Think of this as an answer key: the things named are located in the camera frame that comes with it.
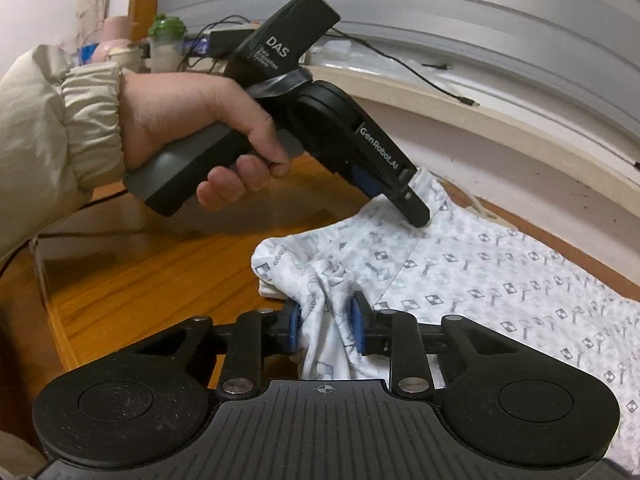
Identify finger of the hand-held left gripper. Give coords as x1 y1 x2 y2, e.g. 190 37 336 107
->
389 169 433 229
349 164 387 200

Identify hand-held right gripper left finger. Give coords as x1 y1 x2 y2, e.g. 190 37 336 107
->
145 302 302 397

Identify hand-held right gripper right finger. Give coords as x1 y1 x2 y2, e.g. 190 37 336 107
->
349 290 526 397

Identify white patterned pants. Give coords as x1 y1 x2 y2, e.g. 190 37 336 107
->
250 167 640 480

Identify person's left hand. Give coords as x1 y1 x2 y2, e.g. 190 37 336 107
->
119 70 292 213

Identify white power strip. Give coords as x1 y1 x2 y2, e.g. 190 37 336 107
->
462 192 502 222

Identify black box with blue label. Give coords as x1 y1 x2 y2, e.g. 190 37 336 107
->
182 27 258 59

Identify green-lidded bottle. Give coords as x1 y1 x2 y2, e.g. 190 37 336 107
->
149 14 187 74

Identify grey window blind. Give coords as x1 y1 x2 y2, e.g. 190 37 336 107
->
160 0 640 137

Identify beige curtain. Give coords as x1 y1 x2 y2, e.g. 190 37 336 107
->
75 0 109 52

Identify thin black cable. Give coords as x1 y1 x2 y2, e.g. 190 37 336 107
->
0 190 132 282

